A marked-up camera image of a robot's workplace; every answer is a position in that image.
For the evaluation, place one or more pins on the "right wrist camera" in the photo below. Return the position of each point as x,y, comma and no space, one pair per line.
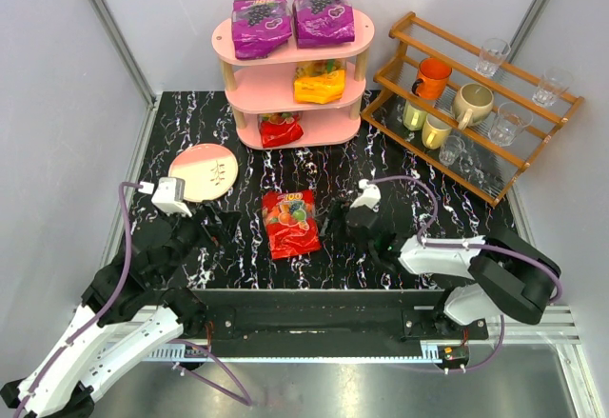
369,197

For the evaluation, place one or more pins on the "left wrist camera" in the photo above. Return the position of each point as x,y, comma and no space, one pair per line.
167,195

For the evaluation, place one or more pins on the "orange mug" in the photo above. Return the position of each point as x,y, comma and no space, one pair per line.
432,77

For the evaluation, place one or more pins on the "orange candy bag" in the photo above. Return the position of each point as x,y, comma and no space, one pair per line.
319,81

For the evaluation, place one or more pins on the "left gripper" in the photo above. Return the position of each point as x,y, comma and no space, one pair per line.
209,221

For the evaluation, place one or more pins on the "wooden cup rack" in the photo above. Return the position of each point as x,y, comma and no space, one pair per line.
490,169

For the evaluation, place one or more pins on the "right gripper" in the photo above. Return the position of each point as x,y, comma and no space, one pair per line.
343,214

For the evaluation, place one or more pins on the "green-yellow mug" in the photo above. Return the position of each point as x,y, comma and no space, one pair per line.
413,116

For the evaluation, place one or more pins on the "pink three-tier shelf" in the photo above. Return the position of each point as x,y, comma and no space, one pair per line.
262,86

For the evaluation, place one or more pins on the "purple candy bag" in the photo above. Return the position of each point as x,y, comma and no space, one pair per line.
258,27
322,23

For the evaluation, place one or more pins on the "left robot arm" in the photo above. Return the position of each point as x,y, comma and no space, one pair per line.
126,312

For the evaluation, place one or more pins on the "purple candy bag front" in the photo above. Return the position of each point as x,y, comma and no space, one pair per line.
322,23

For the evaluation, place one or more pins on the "red candy bag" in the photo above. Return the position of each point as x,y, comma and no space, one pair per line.
280,128
289,223

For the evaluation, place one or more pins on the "beige round mug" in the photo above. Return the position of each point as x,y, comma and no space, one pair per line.
472,105

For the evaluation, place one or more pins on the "purple candy bag back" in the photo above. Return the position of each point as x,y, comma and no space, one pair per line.
258,27

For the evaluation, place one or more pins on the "cream yellow mug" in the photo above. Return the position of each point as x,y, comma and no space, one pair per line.
434,132

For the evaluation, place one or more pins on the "pink round plate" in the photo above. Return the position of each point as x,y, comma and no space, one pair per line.
208,170

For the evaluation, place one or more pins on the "clear glass top right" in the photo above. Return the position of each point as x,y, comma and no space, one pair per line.
553,83

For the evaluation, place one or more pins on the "clear glass middle shelf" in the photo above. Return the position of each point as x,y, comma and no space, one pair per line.
510,120

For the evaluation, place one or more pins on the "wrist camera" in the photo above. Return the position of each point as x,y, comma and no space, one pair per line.
369,197
167,195

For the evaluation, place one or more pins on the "small clear glass bottom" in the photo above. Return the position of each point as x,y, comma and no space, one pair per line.
451,149

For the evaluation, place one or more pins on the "clear glass top left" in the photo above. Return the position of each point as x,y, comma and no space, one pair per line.
493,53

